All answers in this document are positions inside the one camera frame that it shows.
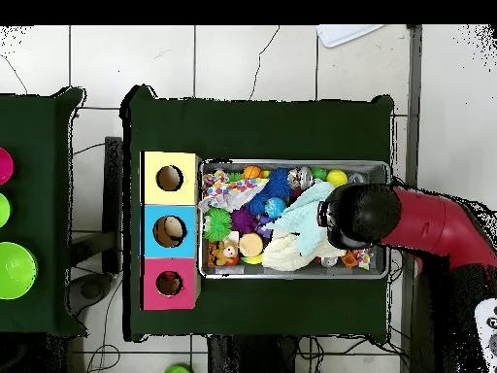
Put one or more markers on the yellow ball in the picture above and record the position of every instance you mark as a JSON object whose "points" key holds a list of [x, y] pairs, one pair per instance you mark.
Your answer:
{"points": [[337, 178]]}

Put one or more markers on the green koosh ball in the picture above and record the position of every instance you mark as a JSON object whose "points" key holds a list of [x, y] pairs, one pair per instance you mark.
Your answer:
{"points": [[217, 224]]}

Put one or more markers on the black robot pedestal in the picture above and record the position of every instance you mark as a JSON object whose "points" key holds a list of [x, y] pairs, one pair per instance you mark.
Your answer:
{"points": [[233, 357]]}

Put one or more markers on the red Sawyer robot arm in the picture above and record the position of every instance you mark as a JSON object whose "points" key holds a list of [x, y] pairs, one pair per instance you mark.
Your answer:
{"points": [[427, 229]]}

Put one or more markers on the large green plastic bowl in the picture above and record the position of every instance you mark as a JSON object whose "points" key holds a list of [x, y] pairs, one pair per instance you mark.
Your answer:
{"points": [[15, 271]]}

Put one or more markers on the black stand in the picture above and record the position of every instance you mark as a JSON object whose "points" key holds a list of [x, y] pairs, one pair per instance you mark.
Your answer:
{"points": [[113, 202]]}

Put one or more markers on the colourful patterned cloth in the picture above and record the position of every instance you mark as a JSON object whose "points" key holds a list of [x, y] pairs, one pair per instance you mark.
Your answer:
{"points": [[365, 258], [225, 190]]}

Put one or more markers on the pink plastic bowl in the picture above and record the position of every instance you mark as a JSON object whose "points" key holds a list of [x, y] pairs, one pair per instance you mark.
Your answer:
{"points": [[6, 166]]}

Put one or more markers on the cream waffle cloth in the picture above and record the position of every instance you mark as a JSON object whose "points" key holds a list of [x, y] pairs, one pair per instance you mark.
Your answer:
{"points": [[287, 256]]}

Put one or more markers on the mint green waffle cloth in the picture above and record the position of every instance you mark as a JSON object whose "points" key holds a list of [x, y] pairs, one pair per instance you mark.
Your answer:
{"points": [[306, 221]]}

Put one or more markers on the wooden three-hole box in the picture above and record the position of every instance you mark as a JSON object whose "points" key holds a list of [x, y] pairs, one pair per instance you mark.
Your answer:
{"points": [[171, 194]]}

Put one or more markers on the blue globe ball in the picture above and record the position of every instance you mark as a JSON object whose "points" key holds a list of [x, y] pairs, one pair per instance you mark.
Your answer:
{"points": [[275, 208]]}

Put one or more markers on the blue spiky ball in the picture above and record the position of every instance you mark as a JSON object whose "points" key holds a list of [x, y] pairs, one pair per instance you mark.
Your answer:
{"points": [[279, 182]]}

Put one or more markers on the white tray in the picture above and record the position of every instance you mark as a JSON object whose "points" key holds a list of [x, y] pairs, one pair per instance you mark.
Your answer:
{"points": [[341, 35]]}

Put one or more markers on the clear mesh bin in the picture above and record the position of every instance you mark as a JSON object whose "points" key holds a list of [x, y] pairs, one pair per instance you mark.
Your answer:
{"points": [[380, 171]]}

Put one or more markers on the dark green tablecloth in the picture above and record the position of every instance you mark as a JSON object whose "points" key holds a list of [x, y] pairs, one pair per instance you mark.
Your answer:
{"points": [[50, 186], [252, 132]]}

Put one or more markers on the purple spiky ball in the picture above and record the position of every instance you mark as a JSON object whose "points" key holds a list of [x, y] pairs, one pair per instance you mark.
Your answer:
{"points": [[244, 220]]}

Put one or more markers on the orange toy basketball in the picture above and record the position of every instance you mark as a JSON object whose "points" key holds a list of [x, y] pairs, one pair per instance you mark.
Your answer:
{"points": [[252, 171]]}

